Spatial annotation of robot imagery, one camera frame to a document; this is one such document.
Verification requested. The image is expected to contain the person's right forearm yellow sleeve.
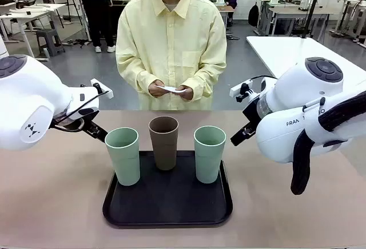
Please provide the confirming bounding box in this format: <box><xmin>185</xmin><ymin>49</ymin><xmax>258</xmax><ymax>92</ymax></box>
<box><xmin>116</xmin><ymin>57</ymin><xmax>157</xmax><ymax>99</ymax></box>

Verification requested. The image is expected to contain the black backpack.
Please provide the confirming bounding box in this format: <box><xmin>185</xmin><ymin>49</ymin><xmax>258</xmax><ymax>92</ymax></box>
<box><xmin>248</xmin><ymin>2</ymin><xmax>260</xmax><ymax>28</ymax></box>

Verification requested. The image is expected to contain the person's right hand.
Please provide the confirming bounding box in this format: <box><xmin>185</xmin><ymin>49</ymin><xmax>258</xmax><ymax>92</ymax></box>
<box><xmin>148</xmin><ymin>79</ymin><xmax>167</xmax><ymax>98</ymax></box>

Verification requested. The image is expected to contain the black tripod pole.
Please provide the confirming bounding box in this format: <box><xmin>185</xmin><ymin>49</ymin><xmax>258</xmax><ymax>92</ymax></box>
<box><xmin>300</xmin><ymin>0</ymin><xmax>327</xmax><ymax>39</ymax></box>

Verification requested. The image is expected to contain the person's left hand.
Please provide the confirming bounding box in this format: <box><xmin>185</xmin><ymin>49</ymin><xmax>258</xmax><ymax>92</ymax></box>
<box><xmin>177</xmin><ymin>85</ymin><xmax>195</xmax><ymax>102</ymax></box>

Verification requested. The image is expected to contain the person's left forearm yellow sleeve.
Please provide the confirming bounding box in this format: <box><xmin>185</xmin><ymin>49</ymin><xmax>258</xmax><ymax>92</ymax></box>
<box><xmin>184</xmin><ymin>57</ymin><xmax>228</xmax><ymax>101</ymax></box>

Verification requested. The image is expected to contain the grey topped workshop desk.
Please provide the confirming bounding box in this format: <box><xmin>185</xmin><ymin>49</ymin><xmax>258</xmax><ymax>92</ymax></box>
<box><xmin>256</xmin><ymin>0</ymin><xmax>335</xmax><ymax>37</ymax></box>

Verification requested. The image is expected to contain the black plastic serving tray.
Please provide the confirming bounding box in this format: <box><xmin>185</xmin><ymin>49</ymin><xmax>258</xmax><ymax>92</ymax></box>
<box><xmin>102</xmin><ymin>150</ymin><xmax>233</xmax><ymax>229</ymax></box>

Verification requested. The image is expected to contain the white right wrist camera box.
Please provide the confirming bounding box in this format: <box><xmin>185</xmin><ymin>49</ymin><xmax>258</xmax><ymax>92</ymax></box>
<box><xmin>229</xmin><ymin>79</ymin><xmax>254</xmax><ymax>97</ymax></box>

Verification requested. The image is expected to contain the white cluttered workshop desk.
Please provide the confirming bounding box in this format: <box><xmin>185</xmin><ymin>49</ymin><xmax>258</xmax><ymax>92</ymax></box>
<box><xmin>0</xmin><ymin>3</ymin><xmax>67</xmax><ymax>62</ymax></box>

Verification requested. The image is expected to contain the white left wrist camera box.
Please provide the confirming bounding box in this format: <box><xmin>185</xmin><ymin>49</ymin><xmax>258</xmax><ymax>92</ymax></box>
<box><xmin>90</xmin><ymin>78</ymin><xmax>113</xmax><ymax>99</ymax></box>

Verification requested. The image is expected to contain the grey plastic step stool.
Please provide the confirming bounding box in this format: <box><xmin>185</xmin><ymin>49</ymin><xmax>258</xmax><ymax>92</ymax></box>
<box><xmin>35</xmin><ymin>28</ymin><xmax>66</xmax><ymax>58</ymax></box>

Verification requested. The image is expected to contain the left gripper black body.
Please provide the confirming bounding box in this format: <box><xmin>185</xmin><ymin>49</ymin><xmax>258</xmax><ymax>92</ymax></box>
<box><xmin>52</xmin><ymin>107</ymin><xmax>100</xmax><ymax>133</ymax></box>

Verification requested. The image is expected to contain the large white table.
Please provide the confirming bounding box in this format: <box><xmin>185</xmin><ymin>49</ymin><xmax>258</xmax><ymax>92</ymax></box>
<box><xmin>246</xmin><ymin>35</ymin><xmax>366</xmax><ymax>80</ymax></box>

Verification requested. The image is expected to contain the person in yellow shirt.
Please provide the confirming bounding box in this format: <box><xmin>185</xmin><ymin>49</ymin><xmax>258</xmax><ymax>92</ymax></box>
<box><xmin>115</xmin><ymin>0</ymin><xmax>228</xmax><ymax>111</ymax></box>

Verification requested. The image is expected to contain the person in navy top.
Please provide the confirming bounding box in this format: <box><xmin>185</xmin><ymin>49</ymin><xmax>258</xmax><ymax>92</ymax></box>
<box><xmin>72</xmin><ymin>0</ymin><xmax>117</xmax><ymax>54</ymax></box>

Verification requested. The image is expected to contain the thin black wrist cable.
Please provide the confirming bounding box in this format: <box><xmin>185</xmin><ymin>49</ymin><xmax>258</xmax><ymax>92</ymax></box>
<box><xmin>51</xmin><ymin>85</ymin><xmax>111</xmax><ymax>132</ymax></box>
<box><xmin>248</xmin><ymin>75</ymin><xmax>279</xmax><ymax>83</ymax></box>

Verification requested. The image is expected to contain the black sleeved right arm cable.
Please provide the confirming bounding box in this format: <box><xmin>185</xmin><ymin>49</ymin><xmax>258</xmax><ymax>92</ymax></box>
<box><xmin>290</xmin><ymin>90</ymin><xmax>366</xmax><ymax>196</ymax></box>

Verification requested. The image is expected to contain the mint green plastic cup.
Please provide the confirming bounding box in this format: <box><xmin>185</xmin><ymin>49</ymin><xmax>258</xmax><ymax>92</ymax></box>
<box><xmin>193</xmin><ymin>126</ymin><xmax>227</xmax><ymax>184</ymax></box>
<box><xmin>104</xmin><ymin>127</ymin><xmax>141</xmax><ymax>187</ymax></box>

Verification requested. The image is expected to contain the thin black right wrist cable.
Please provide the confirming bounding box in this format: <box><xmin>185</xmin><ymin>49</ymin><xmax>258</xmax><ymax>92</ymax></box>
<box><xmin>248</xmin><ymin>75</ymin><xmax>279</xmax><ymax>83</ymax></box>

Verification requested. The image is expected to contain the white scalloped paper coaster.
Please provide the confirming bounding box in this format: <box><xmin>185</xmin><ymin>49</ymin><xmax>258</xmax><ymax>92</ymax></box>
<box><xmin>156</xmin><ymin>85</ymin><xmax>189</xmax><ymax>94</ymax></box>

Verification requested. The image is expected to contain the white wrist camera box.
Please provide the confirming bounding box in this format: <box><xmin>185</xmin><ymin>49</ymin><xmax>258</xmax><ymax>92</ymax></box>
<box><xmin>90</xmin><ymin>78</ymin><xmax>113</xmax><ymax>99</ymax></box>
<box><xmin>229</xmin><ymin>79</ymin><xmax>254</xmax><ymax>97</ymax></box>

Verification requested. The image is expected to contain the brown plastic cup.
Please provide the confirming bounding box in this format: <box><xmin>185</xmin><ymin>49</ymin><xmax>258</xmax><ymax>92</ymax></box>
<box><xmin>148</xmin><ymin>116</ymin><xmax>180</xmax><ymax>171</ymax></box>

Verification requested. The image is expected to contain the thin black left wrist cable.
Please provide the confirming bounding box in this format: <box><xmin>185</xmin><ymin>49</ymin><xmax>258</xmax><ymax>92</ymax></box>
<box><xmin>51</xmin><ymin>85</ymin><xmax>111</xmax><ymax>132</ymax></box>

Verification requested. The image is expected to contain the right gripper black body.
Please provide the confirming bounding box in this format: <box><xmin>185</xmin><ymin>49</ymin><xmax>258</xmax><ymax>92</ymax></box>
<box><xmin>242</xmin><ymin>96</ymin><xmax>262</xmax><ymax>125</ymax></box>

